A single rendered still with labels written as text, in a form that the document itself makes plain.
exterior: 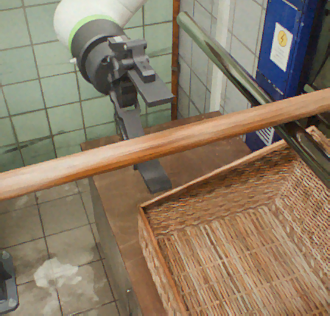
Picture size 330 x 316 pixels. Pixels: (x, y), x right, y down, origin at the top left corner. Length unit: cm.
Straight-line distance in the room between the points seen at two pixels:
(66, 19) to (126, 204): 67
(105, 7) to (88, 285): 128
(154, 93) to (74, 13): 30
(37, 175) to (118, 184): 86
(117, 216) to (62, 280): 66
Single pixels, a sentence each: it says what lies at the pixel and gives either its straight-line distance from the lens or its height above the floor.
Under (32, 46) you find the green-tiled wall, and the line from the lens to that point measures 182.
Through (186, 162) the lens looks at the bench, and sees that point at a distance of 139.
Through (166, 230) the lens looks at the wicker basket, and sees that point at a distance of 116.
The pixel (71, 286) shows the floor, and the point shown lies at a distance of 182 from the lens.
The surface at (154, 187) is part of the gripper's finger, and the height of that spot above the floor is 113.
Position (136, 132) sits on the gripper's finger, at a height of 114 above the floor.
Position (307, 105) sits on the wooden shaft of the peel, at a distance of 59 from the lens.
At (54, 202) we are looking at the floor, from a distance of 211.
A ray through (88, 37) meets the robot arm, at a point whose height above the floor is 123.
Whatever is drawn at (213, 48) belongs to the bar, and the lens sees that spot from 76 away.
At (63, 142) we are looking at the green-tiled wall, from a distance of 210.
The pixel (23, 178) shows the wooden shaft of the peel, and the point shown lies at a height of 120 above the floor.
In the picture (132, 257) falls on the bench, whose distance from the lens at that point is 116.
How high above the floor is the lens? 153
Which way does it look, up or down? 42 degrees down
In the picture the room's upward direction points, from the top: straight up
